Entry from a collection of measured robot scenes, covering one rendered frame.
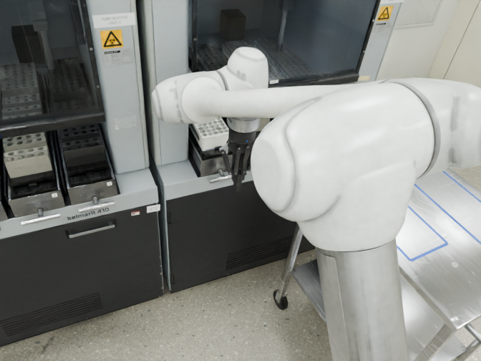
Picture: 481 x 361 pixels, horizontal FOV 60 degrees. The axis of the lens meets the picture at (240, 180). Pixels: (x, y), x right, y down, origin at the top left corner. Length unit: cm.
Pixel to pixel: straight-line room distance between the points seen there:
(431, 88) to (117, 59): 83
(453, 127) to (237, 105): 42
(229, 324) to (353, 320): 137
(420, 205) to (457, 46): 235
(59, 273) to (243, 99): 98
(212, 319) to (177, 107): 117
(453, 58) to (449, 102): 306
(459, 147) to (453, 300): 67
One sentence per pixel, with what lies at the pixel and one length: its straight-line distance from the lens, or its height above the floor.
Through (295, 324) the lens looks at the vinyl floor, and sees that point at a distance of 194.
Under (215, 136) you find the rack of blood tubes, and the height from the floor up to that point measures 86.
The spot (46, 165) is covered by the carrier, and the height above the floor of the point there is 84.
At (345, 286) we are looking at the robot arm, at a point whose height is 125.
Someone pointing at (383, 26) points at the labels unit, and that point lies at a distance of 154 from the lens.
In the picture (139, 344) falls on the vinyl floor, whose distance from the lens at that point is 187.
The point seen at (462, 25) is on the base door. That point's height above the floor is 58.
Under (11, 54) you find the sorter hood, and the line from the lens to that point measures 114.
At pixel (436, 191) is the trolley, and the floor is 82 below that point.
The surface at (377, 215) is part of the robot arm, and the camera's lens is 48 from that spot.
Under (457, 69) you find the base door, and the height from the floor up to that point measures 30.
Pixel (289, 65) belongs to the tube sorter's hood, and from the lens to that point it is 137.
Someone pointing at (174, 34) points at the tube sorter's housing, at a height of 119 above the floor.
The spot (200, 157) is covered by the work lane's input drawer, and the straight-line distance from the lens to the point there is 135.
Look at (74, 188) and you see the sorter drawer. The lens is 129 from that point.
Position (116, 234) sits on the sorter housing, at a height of 56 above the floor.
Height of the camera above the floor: 168
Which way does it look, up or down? 43 degrees down
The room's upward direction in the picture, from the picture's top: 7 degrees clockwise
